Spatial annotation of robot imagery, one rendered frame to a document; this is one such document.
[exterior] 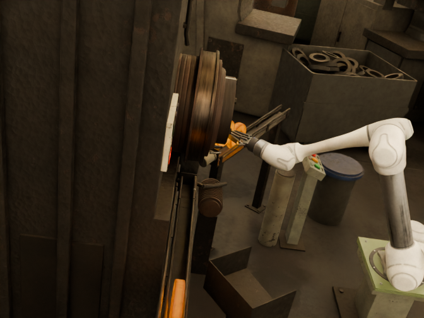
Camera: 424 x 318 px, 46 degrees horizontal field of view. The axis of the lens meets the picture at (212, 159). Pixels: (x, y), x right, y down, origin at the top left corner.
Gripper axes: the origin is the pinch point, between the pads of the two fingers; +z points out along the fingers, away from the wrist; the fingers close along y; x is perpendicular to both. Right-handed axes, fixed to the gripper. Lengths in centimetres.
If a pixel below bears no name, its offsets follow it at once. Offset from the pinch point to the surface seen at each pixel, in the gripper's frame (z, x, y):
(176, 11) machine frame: -27, 81, -96
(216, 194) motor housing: -12.9, -26.5, -17.2
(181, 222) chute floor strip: -24, -13, -64
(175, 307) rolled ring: -58, 0, -114
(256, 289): -67, -16, -70
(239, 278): -59, -16, -71
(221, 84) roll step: -23, 47, -53
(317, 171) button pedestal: -44, -19, 39
